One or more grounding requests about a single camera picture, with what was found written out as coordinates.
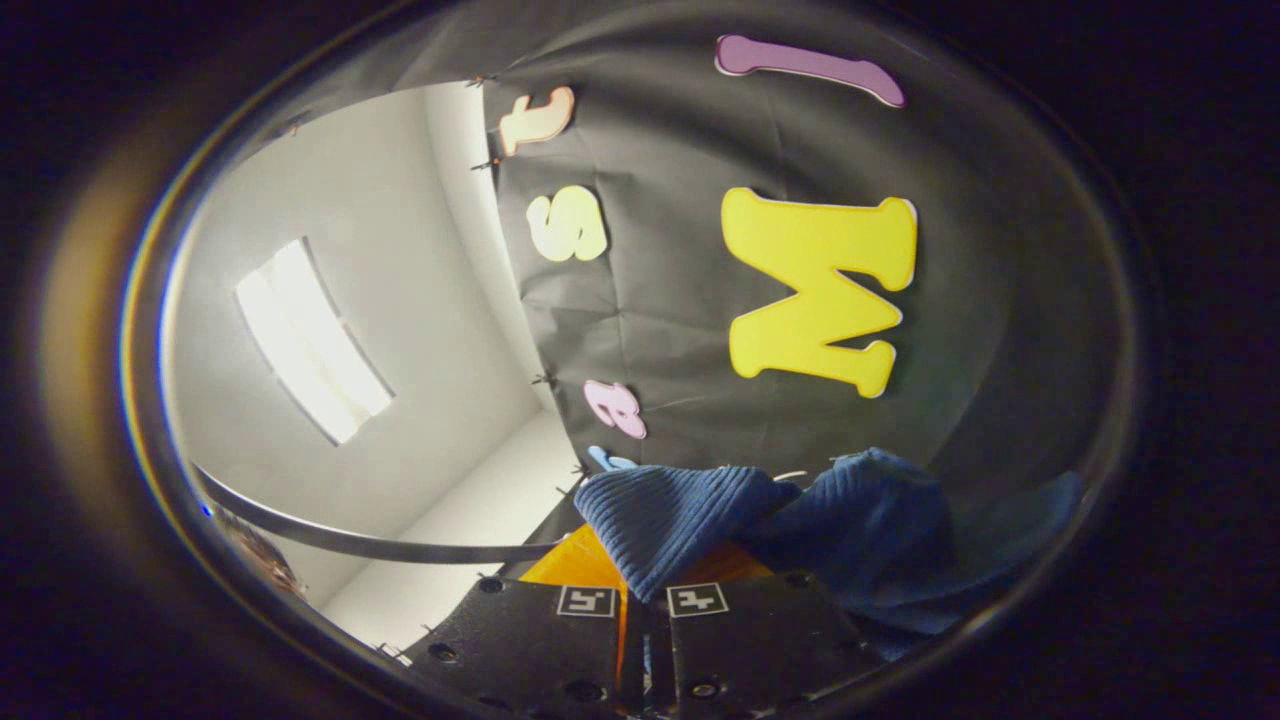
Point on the black backdrop cloth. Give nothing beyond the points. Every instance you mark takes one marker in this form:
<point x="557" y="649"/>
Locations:
<point x="660" y="150"/>

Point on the large ceiling light panel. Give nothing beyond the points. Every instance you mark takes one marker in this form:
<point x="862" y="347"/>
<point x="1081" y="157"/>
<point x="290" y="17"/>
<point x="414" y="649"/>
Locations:
<point x="310" y="340"/>

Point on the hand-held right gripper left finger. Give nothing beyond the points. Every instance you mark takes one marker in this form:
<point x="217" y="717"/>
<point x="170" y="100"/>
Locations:
<point x="520" y="650"/>

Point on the black clothes rack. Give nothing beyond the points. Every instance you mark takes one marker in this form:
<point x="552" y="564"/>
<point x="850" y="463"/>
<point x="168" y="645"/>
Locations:
<point x="420" y="552"/>

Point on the blue jacket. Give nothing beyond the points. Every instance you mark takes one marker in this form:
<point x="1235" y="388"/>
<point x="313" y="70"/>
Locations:
<point x="660" y="520"/>

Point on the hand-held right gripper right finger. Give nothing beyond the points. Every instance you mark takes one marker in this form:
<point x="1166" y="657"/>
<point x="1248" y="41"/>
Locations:
<point x="760" y="650"/>

